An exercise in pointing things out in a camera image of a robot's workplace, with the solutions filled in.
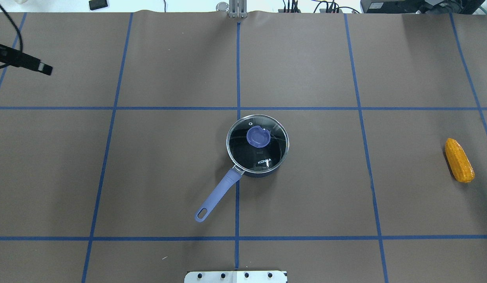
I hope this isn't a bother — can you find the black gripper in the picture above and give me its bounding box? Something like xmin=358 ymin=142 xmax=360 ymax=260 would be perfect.
xmin=0 ymin=44 xmax=53 ymax=75

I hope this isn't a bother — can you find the small metal cylinder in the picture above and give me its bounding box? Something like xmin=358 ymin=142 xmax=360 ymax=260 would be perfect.
xmin=216 ymin=2 xmax=229 ymax=11

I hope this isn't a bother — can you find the black orange usb hub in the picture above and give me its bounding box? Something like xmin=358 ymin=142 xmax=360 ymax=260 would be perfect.
xmin=279 ymin=0 xmax=342 ymax=14

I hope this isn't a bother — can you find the aluminium frame post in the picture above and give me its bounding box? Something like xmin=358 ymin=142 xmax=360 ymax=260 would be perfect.
xmin=228 ymin=0 xmax=248 ymax=18

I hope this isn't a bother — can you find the glass pot lid blue knob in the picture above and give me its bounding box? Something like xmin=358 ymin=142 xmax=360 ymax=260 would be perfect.
xmin=226 ymin=114 xmax=290 ymax=178

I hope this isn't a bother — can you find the yellow toy corn cob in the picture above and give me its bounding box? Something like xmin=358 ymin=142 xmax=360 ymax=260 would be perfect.
xmin=445 ymin=138 xmax=475 ymax=183

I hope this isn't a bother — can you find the dark blue saucepan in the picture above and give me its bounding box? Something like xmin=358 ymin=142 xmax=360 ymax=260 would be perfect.
xmin=194 ymin=114 xmax=290 ymax=222

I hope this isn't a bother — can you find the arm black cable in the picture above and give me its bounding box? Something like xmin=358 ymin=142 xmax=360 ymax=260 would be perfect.
xmin=0 ymin=0 xmax=25 ymax=71

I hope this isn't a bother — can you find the white pedestal column with base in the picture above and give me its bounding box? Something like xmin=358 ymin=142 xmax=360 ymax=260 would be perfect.
xmin=184 ymin=270 xmax=288 ymax=283

